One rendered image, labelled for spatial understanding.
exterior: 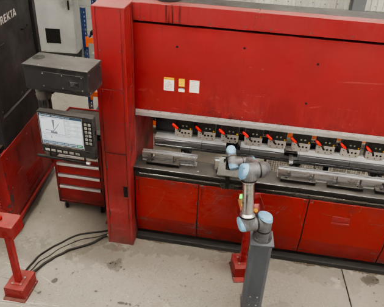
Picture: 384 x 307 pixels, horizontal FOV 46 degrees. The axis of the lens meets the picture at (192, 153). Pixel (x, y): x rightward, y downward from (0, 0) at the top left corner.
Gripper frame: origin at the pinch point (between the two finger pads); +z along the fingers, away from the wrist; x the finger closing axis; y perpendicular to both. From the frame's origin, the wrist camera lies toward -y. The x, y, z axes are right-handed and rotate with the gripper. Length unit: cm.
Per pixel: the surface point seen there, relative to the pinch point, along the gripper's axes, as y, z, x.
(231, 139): 18.4, -11.0, -0.1
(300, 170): 2, 7, -62
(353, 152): 16, -15, -101
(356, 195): -15, 5, -110
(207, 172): -6.5, 11.8, 18.5
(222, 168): -5.7, -3.8, 5.8
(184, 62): 62, -59, 43
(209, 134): 20.5, -12.2, 19.0
